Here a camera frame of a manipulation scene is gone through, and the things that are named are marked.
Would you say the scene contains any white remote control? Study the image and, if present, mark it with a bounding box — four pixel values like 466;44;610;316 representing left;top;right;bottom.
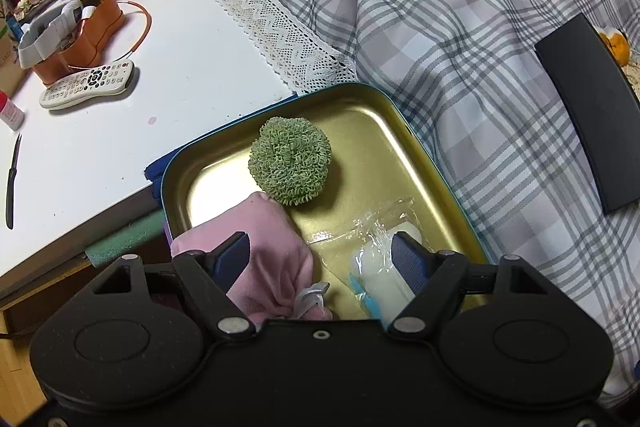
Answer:
39;60;134;110

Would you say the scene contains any green foam edge guard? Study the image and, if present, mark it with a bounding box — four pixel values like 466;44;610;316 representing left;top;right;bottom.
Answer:
85;210;165;268

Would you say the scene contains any green crochet round scrubber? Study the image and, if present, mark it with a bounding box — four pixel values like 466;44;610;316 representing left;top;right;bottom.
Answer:
247;117;332;206

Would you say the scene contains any white grey strap band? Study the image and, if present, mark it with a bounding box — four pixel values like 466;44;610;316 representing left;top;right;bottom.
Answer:
17;0;99;69

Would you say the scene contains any brown leather organizer tray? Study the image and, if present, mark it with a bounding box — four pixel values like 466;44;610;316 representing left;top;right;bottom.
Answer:
32;0;125;87

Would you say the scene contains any red cap white bottle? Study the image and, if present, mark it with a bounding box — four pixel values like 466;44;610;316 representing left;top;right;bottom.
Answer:
0;91;25;131

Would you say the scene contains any orange cord loop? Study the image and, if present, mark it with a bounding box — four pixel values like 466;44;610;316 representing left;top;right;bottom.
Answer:
67;0;153;70

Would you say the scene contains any pink drawstring cloth pouch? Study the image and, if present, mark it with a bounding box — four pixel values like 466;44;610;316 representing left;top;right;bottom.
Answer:
170;192;314;325

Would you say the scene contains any black pen knife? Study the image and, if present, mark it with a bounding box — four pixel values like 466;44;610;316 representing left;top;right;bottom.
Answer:
4;133;22;230

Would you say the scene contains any grey plaid bed cover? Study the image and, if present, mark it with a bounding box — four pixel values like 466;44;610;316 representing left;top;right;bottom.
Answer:
216;0;639;407

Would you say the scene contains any beige crochet lace cloth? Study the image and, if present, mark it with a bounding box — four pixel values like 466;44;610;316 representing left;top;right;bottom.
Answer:
622;62;640;100

